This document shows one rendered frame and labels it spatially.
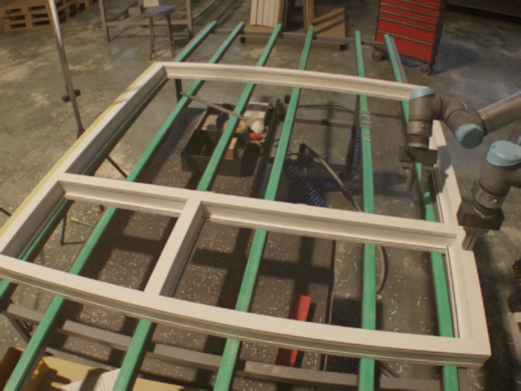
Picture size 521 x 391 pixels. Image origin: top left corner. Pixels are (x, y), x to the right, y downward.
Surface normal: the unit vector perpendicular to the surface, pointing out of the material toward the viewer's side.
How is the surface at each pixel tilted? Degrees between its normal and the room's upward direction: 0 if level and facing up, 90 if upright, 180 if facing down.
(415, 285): 0
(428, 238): 90
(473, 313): 0
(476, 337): 0
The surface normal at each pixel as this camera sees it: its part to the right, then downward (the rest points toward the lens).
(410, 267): 0.00, -0.76
